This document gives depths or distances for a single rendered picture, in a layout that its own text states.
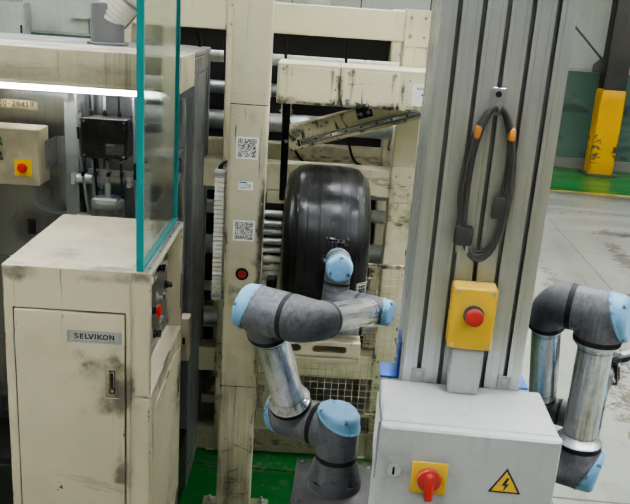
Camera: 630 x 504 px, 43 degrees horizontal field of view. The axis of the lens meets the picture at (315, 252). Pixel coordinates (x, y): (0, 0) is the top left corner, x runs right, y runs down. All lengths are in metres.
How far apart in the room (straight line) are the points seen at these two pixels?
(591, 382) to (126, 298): 1.22
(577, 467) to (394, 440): 0.75
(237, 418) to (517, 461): 1.64
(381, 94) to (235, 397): 1.24
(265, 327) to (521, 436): 0.66
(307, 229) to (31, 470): 1.10
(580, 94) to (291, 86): 9.62
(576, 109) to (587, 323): 10.39
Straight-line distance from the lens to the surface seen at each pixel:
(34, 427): 2.43
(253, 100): 2.68
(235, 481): 3.19
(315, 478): 2.24
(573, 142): 12.39
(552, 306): 2.03
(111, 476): 2.45
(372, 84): 2.94
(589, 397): 2.11
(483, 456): 1.57
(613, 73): 11.89
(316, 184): 2.66
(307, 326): 1.85
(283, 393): 2.11
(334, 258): 2.21
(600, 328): 2.02
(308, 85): 2.93
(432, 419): 1.57
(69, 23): 12.76
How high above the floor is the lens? 1.96
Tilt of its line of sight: 17 degrees down
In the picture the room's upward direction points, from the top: 4 degrees clockwise
